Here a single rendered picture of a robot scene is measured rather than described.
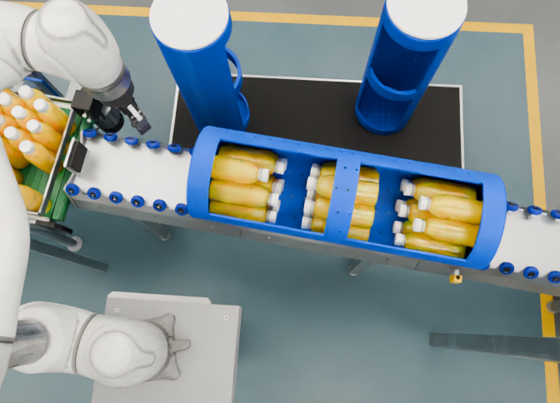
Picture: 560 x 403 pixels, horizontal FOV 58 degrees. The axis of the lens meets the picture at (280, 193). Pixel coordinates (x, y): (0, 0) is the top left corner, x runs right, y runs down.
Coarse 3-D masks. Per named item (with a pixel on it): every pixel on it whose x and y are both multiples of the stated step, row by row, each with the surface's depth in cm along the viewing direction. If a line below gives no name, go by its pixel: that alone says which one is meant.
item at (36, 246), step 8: (32, 240) 183; (32, 248) 184; (40, 248) 189; (48, 248) 195; (56, 248) 201; (56, 256) 202; (64, 256) 209; (72, 256) 216; (80, 256) 224; (80, 264) 226; (88, 264) 234; (96, 264) 242; (104, 264) 253
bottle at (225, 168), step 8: (216, 160) 145; (224, 160) 145; (232, 160) 145; (240, 160) 146; (216, 168) 144; (224, 168) 144; (232, 168) 144; (240, 168) 144; (248, 168) 144; (256, 168) 145; (216, 176) 145; (224, 176) 145; (232, 176) 144; (240, 176) 144; (248, 176) 144; (256, 176) 145
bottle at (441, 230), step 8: (424, 224) 145; (432, 224) 143; (440, 224) 143; (448, 224) 143; (456, 224) 143; (464, 224) 143; (472, 224) 144; (424, 232) 145; (432, 232) 143; (440, 232) 142; (448, 232) 142; (456, 232) 142; (464, 232) 142; (472, 232) 142; (440, 240) 144; (448, 240) 143; (456, 240) 143; (464, 240) 142; (472, 240) 142
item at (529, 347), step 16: (432, 336) 239; (448, 336) 216; (464, 336) 196; (480, 336) 180; (496, 336) 166; (512, 336) 154; (528, 336) 143; (544, 336) 135; (496, 352) 164; (512, 352) 152; (528, 352) 142; (544, 352) 133
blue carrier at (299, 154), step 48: (240, 144) 161; (288, 144) 145; (192, 192) 141; (288, 192) 166; (336, 192) 137; (384, 192) 163; (480, 192) 156; (336, 240) 145; (384, 240) 158; (480, 240) 135
